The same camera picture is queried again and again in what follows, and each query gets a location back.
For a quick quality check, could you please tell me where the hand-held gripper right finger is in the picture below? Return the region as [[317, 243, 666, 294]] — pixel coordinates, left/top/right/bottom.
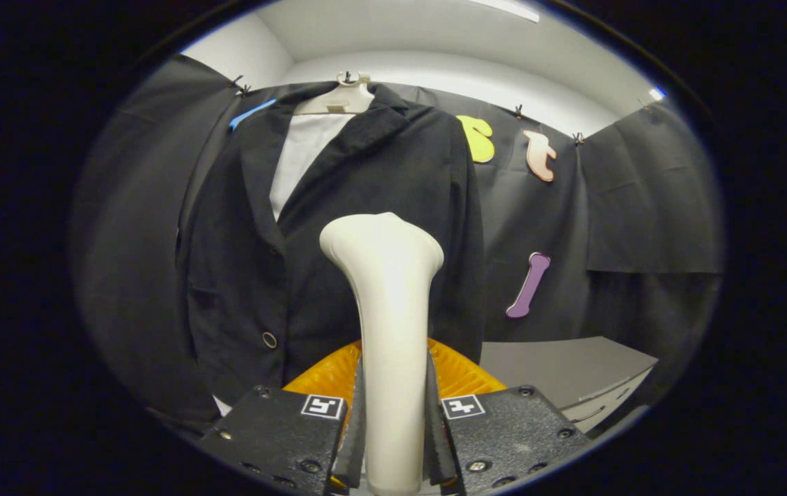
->
[[426, 338, 590, 496]]

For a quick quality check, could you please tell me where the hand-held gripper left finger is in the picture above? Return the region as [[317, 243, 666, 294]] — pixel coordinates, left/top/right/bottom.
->
[[199, 339, 366, 496]]

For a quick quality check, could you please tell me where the white garment steamer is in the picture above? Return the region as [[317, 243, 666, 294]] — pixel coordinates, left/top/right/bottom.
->
[[319, 212, 445, 495]]

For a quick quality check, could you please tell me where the black suit jacket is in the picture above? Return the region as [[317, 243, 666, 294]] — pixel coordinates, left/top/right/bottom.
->
[[176, 81, 487, 414]]

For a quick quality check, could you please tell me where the white shirt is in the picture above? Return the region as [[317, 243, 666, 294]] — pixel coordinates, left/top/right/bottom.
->
[[213, 112, 356, 418]]

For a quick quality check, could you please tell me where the white clothes hanger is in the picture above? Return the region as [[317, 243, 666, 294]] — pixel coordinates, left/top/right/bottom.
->
[[293, 71, 375, 116]]

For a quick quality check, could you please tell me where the grey cabinet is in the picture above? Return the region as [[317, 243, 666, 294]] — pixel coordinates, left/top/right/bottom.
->
[[479, 335, 659, 435]]

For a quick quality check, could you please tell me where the black backdrop cloth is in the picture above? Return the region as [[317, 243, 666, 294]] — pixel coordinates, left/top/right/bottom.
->
[[70, 54, 724, 442]]

